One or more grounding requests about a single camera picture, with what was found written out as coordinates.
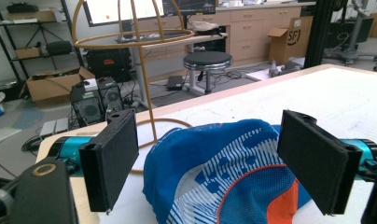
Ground grey wheeled stand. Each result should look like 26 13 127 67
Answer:
322 0 377 72

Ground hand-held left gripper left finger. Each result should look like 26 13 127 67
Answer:
78 108 140 216

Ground black equipment case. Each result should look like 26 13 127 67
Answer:
85 48 133 84

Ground wooden drawer cabinet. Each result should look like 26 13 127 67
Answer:
136 1 303 82

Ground black computer tower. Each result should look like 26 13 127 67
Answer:
70 81 105 128
97 77 125 115

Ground flat black box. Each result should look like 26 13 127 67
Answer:
165 75 185 92

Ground black metal post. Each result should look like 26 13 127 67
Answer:
303 0 338 69

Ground black shelf rack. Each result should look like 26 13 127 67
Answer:
0 0 85 83

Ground grey device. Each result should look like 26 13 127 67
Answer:
268 58 306 78

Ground printed cardboard box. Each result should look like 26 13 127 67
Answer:
267 15 314 66

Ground blue and orange cap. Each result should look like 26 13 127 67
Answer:
142 119 313 224

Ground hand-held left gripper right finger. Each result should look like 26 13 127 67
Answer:
276 109 364 217

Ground small cardboard box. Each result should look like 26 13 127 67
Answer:
14 46 42 61

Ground round black stool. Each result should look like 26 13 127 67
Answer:
182 50 234 96

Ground long cardboard box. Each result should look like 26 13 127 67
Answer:
7 10 57 23

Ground black bag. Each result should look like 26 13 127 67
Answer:
46 40 74 57

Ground gold wire hat stand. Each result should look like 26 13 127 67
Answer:
71 0 196 175

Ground open cardboard box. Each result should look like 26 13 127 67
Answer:
20 65 96 104

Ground monitor with dark screen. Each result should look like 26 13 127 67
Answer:
161 0 217 17

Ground monitor with white screen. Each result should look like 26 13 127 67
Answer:
82 0 166 28

